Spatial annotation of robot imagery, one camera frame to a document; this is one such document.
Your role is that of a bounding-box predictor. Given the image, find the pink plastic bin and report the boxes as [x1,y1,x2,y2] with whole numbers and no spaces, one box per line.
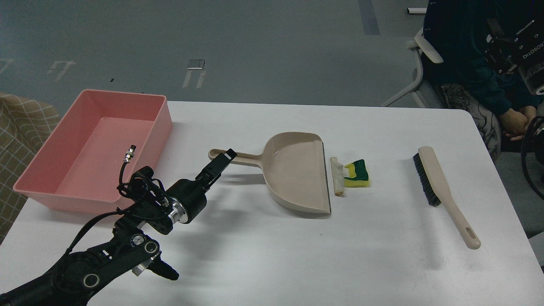
[14,89,172,215]

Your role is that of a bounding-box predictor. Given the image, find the white office chair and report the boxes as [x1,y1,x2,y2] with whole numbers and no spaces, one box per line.
[380,28,443,108]

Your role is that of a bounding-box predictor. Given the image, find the yellow green sponge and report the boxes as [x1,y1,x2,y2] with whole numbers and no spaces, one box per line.
[343,159,370,188]

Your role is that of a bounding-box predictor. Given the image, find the beige plastic dustpan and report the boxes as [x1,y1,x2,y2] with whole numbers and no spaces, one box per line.
[231,132,332,216]

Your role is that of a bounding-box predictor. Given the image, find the person's clasped hands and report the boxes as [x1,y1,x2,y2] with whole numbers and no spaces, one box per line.
[499,106,537,142]

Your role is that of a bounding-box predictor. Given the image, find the beige hand brush black bristles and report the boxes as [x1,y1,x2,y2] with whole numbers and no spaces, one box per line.
[412,147,482,250]

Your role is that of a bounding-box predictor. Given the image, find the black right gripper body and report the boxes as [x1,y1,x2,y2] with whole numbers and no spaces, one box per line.
[484,19,544,95]

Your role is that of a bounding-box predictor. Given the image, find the beige checkered cloth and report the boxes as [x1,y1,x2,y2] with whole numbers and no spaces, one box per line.
[0,92,60,241]

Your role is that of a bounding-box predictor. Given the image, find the seated person in teal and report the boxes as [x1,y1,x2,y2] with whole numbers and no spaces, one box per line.
[423,0,543,162]

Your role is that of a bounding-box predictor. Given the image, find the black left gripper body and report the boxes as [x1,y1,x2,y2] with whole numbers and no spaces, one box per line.
[166,179,208,224]

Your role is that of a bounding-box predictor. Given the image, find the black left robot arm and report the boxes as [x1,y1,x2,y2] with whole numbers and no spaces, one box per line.
[1,146,237,306]

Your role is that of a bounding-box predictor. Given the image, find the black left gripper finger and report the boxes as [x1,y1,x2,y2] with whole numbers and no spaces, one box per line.
[195,149,237,193]

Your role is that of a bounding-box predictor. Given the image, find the grey floor socket plate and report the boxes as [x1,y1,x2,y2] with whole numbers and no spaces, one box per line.
[187,59,206,71]

